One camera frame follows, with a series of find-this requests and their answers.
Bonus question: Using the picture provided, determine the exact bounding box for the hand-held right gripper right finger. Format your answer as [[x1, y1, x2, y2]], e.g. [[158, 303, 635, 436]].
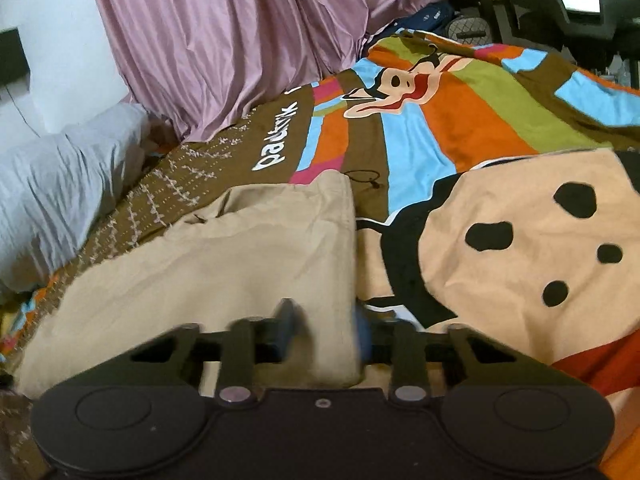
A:
[[351, 309, 512, 407]]

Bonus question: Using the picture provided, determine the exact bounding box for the black television cable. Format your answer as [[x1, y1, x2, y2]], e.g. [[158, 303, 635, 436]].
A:
[[2, 85, 36, 133]]

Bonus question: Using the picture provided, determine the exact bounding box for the colourful printed blanket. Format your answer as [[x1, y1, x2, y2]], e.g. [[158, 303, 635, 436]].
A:
[[0, 29, 640, 480]]

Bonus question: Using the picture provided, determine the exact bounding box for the grey checkered bag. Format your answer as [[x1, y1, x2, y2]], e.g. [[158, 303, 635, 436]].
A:
[[446, 16, 493, 43]]

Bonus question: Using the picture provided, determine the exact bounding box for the dark blue bag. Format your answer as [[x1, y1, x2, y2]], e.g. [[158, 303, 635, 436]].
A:
[[387, 2, 457, 28]]

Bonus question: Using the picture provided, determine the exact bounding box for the black wall television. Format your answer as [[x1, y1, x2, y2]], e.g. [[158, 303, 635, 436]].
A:
[[0, 29, 30, 86]]

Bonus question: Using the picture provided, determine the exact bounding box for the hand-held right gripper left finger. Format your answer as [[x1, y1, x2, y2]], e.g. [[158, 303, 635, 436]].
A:
[[127, 299, 310, 408]]

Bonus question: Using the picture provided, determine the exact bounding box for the black office chair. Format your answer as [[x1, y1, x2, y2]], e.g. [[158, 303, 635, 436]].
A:
[[500, 0, 640, 68]]

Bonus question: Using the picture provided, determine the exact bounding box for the grey rolled duvet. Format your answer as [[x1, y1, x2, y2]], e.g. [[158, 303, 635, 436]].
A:
[[0, 104, 151, 293]]

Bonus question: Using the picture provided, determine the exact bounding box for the beige hooded zip jacket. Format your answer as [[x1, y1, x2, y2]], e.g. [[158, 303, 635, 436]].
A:
[[15, 170, 365, 398]]

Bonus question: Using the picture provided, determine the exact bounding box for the pink curtain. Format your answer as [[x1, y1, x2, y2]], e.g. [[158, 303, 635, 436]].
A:
[[82, 0, 451, 143]]

